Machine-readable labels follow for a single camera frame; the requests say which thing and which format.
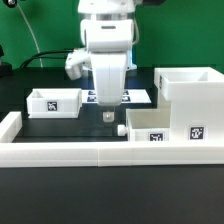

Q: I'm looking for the fiducial marker sheet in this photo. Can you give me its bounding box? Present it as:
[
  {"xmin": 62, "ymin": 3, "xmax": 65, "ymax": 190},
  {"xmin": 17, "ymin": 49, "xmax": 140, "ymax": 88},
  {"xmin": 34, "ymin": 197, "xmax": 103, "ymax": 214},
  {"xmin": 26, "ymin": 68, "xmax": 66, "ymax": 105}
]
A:
[{"xmin": 82, "ymin": 89, "xmax": 151, "ymax": 103}]

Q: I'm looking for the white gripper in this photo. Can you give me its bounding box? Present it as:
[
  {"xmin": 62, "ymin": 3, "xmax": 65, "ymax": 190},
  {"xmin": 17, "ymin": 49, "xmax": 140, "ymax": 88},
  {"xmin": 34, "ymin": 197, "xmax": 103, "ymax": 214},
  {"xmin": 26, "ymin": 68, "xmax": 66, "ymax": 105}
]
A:
[{"xmin": 81, "ymin": 19, "xmax": 134, "ymax": 122}]

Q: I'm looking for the white drawer front one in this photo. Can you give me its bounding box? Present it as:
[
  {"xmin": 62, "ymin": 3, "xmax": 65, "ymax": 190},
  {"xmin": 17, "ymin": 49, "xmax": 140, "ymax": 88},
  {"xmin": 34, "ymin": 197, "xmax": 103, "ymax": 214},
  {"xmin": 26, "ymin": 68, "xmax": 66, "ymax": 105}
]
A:
[{"xmin": 117, "ymin": 109, "xmax": 170, "ymax": 141}]

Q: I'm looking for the white drawer rear one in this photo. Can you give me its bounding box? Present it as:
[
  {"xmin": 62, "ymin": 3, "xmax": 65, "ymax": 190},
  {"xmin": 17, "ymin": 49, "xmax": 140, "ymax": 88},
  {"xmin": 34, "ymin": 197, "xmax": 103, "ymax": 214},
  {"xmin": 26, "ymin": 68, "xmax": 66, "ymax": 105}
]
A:
[{"xmin": 26, "ymin": 88, "xmax": 82, "ymax": 118}]

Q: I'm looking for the white drawer cabinet box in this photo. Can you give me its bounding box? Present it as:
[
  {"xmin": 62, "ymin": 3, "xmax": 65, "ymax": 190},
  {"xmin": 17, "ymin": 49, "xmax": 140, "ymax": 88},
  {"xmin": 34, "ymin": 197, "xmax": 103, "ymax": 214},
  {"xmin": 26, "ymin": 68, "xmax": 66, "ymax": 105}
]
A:
[{"xmin": 154, "ymin": 67, "xmax": 224, "ymax": 141}]

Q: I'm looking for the black device at left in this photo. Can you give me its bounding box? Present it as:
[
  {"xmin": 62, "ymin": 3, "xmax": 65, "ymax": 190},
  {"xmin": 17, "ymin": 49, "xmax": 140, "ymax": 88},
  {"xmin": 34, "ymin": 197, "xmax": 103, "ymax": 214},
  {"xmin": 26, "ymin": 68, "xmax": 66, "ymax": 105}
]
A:
[{"xmin": 0, "ymin": 45, "xmax": 12, "ymax": 78}]

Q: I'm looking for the white U-shaped border frame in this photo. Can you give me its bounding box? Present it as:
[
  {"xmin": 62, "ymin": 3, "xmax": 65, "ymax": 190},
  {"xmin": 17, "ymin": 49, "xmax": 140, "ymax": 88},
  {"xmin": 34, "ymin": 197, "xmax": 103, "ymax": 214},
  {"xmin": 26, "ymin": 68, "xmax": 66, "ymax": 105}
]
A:
[{"xmin": 0, "ymin": 112, "xmax": 224, "ymax": 168}]

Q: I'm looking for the black cable bundle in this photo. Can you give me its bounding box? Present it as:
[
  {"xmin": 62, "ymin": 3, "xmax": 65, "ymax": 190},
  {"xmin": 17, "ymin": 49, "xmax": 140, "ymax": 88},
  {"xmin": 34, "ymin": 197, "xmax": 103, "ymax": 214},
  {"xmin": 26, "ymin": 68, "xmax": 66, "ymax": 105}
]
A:
[{"xmin": 19, "ymin": 48, "xmax": 81, "ymax": 69}]

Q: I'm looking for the white drawer one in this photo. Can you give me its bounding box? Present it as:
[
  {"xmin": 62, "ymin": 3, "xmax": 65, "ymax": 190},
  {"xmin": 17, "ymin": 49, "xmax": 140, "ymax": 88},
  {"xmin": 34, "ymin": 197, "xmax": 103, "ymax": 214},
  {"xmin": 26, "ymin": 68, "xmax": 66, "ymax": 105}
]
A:
[
  {"xmin": 26, "ymin": 88, "xmax": 82, "ymax": 118},
  {"xmin": 117, "ymin": 109, "xmax": 170, "ymax": 141}
]

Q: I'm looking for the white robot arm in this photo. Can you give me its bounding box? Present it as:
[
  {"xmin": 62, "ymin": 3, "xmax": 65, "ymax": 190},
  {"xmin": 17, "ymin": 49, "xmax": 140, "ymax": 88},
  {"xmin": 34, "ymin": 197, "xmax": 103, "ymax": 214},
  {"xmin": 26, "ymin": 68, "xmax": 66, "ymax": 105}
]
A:
[{"xmin": 78, "ymin": 0, "xmax": 166, "ymax": 122}]

